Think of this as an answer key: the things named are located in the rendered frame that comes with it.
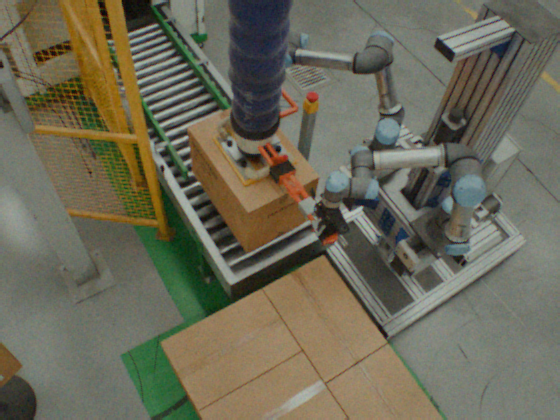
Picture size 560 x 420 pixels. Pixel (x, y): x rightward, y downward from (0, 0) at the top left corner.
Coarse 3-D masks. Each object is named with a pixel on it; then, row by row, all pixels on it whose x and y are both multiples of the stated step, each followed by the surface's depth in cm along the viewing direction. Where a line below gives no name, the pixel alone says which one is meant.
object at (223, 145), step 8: (216, 136) 250; (232, 136) 251; (216, 144) 249; (224, 144) 247; (232, 144) 246; (224, 152) 245; (232, 160) 242; (240, 160) 243; (248, 160) 243; (232, 168) 242; (240, 168) 240; (256, 168) 241; (240, 176) 238; (248, 184) 237
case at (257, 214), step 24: (216, 120) 258; (192, 144) 261; (288, 144) 253; (192, 168) 284; (216, 168) 242; (312, 168) 246; (216, 192) 262; (240, 192) 236; (264, 192) 237; (240, 216) 243; (264, 216) 242; (288, 216) 257; (240, 240) 263; (264, 240) 263
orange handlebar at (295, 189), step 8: (288, 96) 251; (296, 104) 249; (280, 112) 245; (288, 112) 246; (264, 152) 231; (272, 152) 232; (288, 184) 223; (296, 184) 223; (288, 192) 223; (296, 192) 221; (304, 192) 221; (296, 200) 219; (312, 216) 215; (328, 240) 209
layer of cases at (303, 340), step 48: (288, 288) 270; (336, 288) 272; (192, 336) 252; (240, 336) 254; (288, 336) 256; (336, 336) 257; (192, 384) 239; (240, 384) 241; (288, 384) 243; (336, 384) 244; (384, 384) 245
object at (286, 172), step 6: (276, 162) 226; (282, 162) 228; (288, 162) 228; (270, 168) 225; (276, 168) 226; (282, 168) 226; (288, 168) 227; (294, 168) 226; (270, 174) 228; (276, 174) 224; (282, 174) 225; (288, 174) 224; (294, 174) 227; (276, 180) 226; (288, 180) 228
